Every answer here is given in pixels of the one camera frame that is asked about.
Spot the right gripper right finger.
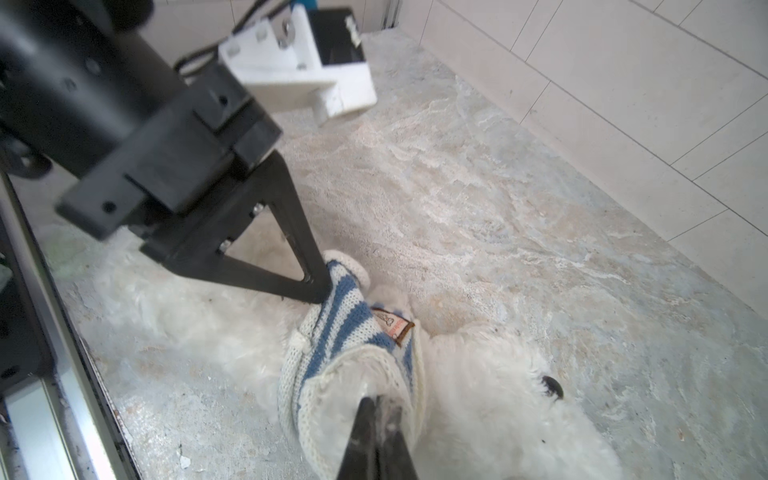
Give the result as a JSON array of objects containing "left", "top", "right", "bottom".
[{"left": 376, "top": 396, "right": 418, "bottom": 480}]

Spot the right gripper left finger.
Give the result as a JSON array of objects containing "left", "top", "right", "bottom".
[{"left": 337, "top": 397, "right": 379, "bottom": 480}]

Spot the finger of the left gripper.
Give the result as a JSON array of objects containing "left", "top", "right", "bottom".
[{"left": 140, "top": 152, "right": 331, "bottom": 304}]

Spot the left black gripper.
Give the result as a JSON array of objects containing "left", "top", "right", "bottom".
[{"left": 1, "top": 1, "right": 282, "bottom": 242}]

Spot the white plush teddy bear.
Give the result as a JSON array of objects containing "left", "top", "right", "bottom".
[{"left": 91, "top": 248, "right": 623, "bottom": 479}]

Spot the blue white striped knit sweater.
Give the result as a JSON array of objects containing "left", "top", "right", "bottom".
[{"left": 277, "top": 250, "right": 427, "bottom": 479}]

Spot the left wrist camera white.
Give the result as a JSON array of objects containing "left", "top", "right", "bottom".
[{"left": 218, "top": 3, "right": 378, "bottom": 125}]

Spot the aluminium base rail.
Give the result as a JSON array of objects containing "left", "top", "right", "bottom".
[{"left": 1, "top": 175, "right": 140, "bottom": 479}]

